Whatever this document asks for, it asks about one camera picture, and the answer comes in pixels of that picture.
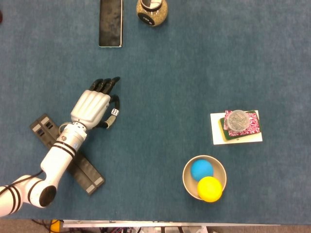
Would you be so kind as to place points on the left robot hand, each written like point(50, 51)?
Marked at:
point(91, 106)

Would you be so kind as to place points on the small white die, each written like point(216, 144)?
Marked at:
point(115, 112)

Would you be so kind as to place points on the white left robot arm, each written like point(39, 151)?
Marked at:
point(48, 165)

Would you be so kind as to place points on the round glass spice jar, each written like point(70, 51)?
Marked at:
point(151, 14)

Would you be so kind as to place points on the beige round bowl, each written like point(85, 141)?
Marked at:
point(189, 182)

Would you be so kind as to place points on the yellow object under table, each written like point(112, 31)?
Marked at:
point(55, 225)

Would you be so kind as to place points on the blue ball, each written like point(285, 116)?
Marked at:
point(201, 169)

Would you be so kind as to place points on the white square card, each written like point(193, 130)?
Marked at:
point(216, 136)

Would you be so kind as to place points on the green sponge pad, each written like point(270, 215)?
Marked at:
point(227, 134)

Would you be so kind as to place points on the yellow ball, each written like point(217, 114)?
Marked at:
point(209, 189)

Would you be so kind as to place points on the clear round lid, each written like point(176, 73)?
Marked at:
point(237, 120)

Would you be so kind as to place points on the red white patterned packet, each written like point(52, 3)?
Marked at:
point(253, 126)

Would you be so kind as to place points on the silver metal frame rail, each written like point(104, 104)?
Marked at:
point(145, 223)

